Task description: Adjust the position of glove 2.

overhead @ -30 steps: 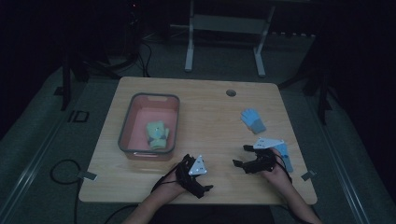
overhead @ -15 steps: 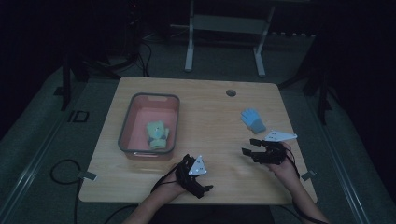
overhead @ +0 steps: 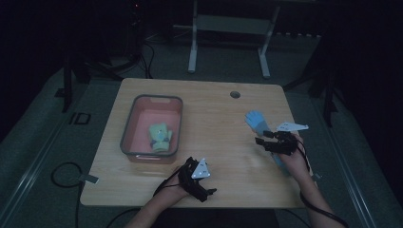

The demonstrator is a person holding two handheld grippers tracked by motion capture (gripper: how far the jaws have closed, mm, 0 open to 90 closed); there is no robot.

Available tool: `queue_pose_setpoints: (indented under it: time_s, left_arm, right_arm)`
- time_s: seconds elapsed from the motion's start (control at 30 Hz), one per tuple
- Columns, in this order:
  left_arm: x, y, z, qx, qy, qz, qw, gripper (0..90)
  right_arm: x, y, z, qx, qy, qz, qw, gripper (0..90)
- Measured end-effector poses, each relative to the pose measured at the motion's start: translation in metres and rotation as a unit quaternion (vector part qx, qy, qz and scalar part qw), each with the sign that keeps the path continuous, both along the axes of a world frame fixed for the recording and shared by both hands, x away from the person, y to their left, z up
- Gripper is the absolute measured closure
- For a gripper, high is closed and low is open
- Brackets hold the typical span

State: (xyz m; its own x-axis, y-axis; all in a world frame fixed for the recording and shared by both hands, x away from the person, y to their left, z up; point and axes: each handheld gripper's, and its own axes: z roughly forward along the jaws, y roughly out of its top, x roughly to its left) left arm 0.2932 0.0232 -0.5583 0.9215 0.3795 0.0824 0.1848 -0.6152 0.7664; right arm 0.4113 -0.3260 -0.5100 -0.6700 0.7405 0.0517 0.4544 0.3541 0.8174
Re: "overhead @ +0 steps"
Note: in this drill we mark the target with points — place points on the person's left hand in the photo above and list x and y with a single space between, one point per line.
172 193

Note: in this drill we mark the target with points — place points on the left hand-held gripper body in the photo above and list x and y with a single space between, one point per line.
200 172

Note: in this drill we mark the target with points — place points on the black stand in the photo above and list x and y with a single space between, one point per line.
326 91
68 85

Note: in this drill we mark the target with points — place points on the plain blue glove grey cuff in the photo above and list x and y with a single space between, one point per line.
256 122

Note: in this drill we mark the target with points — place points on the blue glove with face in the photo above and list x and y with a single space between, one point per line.
280 163

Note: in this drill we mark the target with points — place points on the pink bin with grey rim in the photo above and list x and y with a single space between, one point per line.
155 129

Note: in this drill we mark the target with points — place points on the green glove with face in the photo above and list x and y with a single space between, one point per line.
161 139

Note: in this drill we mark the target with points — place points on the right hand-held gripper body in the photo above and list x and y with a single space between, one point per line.
285 142

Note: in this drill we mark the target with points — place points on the white metal stand frame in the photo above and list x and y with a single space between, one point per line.
233 23

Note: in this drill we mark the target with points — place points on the person's dark clothing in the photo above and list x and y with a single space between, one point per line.
221 219

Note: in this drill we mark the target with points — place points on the person's right hand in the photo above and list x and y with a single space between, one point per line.
295 163

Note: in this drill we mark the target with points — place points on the plain green glove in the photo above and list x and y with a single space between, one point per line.
154 129

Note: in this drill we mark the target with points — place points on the dark device with red light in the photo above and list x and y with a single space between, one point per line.
136 12

